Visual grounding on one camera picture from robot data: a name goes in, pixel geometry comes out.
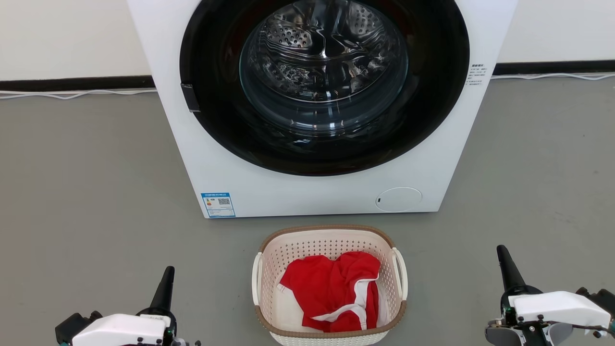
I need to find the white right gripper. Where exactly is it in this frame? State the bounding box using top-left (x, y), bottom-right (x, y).
top-left (485, 245), bottom-right (612, 346)

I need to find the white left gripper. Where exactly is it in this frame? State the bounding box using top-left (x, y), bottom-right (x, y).
top-left (72, 266), bottom-right (200, 346)

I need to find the cream laundry basket brown rim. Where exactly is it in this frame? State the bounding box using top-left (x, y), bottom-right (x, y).
top-left (252, 224), bottom-right (408, 346)

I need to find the blue energy label sticker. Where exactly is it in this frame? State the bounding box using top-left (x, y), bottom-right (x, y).
top-left (201, 193), bottom-right (236, 218)

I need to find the round white filter cover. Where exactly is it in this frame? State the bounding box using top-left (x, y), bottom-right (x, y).
top-left (375, 187), bottom-right (423, 213)

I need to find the white front-load washing machine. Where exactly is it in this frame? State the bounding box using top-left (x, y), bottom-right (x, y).
top-left (127, 0), bottom-right (519, 219)

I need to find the red garment white trim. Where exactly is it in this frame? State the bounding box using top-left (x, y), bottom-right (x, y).
top-left (280, 251), bottom-right (381, 333)

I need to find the round black glass washer door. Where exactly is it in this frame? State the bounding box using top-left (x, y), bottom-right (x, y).
top-left (179, 0), bottom-right (470, 177)

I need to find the small printed text label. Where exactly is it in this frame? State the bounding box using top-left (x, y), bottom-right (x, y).
top-left (466, 63), bottom-right (490, 87)

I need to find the stainless steel washer drum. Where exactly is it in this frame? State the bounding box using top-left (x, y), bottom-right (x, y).
top-left (240, 0), bottom-right (409, 136)

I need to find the black door handle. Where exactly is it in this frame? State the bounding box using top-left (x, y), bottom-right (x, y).
top-left (181, 83), bottom-right (200, 113)

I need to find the white floor cable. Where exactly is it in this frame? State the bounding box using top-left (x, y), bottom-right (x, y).
top-left (492, 72), bottom-right (615, 81)
top-left (0, 88), bottom-right (158, 100)

